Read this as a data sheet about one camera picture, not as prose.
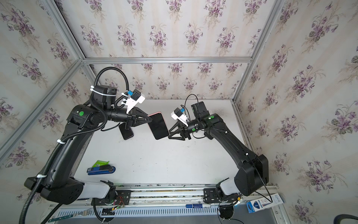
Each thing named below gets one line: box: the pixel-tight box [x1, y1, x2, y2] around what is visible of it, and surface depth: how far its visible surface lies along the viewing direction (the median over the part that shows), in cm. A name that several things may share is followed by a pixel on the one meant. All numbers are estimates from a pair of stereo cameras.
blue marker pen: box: [185, 203, 212, 209], surface depth 71 cm
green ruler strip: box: [48, 214, 74, 223], surface depth 69 cm
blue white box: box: [246, 193, 284, 214], surface depth 72 cm
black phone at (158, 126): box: [147, 112, 170, 140], surface depth 61 cm
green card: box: [91, 160, 110, 168], surface depth 86 cm
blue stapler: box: [86, 164, 116, 175], surface depth 82 cm
